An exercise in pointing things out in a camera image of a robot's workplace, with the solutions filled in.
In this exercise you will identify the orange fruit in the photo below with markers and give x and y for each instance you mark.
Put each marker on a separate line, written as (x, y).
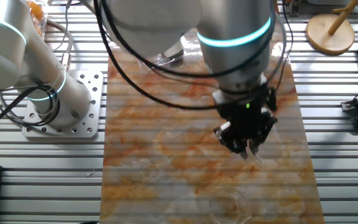
(38, 29)
(36, 11)

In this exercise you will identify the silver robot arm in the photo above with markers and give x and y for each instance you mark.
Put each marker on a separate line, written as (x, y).
(235, 25)

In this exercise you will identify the clear plastic tray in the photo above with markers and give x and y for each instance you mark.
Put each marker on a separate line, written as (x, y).
(154, 63)

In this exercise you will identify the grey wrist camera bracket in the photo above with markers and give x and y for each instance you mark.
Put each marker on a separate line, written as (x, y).
(221, 97)

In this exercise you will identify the dark metal clamp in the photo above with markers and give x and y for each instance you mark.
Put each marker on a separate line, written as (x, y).
(294, 9)

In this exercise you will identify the small pink scrap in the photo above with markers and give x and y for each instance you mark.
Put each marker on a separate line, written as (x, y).
(91, 173)

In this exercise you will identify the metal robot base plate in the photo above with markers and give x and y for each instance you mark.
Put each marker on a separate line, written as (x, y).
(96, 96)

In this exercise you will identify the clear glass beaker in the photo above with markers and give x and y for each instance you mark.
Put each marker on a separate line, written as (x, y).
(228, 207)

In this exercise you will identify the orange marble pattern mat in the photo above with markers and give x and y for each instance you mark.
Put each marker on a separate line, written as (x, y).
(166, 140)

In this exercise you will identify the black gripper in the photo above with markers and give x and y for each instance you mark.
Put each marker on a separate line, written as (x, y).
(247, 124)

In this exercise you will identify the wooden pole stand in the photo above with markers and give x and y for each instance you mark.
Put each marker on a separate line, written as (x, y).
(322, 37)

